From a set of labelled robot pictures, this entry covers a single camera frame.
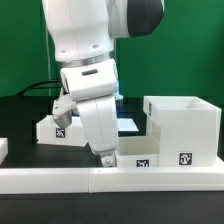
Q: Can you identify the white cable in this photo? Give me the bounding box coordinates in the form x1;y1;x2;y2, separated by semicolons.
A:
45;29;53;98

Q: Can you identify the white drawer back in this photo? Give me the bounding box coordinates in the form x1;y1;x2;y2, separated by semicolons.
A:
36;115;87;147

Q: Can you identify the black cable bundle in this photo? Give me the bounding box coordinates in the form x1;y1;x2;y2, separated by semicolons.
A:
15;79;63;98

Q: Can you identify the white tag sheet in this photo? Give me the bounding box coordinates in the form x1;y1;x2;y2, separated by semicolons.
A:
118;118;138;132

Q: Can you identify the white L-shaped fence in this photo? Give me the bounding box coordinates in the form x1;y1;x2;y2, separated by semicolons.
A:
0;138;224;194

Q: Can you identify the white drawer cabinet box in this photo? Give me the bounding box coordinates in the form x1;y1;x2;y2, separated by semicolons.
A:
143;96;221;167

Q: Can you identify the white drawer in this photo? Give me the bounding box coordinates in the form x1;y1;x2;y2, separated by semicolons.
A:
36;115;87;147
116;136;159;168

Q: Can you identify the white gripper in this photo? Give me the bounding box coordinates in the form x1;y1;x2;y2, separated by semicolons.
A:
52;59;118;167

